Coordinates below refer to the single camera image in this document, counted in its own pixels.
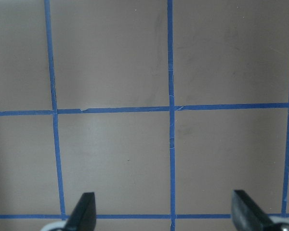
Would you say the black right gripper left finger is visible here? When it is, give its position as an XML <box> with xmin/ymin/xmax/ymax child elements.
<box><xmin>63</xmin><ymin>192</ymin><xmax>96</xmax><ymax>231</ymax></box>

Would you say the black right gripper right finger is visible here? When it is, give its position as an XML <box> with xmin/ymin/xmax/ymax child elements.
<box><xmin>231</xmin><ymin>190</ymin><xmax>282</xmax><ymax>231</ymax></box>

